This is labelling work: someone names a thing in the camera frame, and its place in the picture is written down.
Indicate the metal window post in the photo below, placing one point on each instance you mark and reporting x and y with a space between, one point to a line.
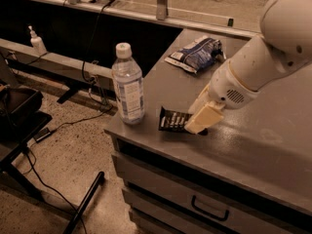
162 9

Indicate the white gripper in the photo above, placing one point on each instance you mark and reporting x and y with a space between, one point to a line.
227 86

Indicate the black office chair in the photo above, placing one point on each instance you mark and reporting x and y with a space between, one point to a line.
20 120

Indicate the black chair leg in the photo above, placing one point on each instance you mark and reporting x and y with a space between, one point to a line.
78 215

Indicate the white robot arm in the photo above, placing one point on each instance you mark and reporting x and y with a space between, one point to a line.
283 46

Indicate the black rxbar chocolate bar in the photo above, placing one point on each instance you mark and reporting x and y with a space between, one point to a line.
173 121

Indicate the white pump dispenser bottle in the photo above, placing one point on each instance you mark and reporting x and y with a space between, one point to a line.
37 42

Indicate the grey drawer cabinet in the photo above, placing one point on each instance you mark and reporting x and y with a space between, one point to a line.
266 188

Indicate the black drawer handle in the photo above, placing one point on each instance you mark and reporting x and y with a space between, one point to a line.
213 216

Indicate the blue white chip bag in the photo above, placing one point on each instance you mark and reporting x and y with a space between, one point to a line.
200 54

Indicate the clear plastic water bottle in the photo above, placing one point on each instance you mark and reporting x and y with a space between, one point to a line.
128 85

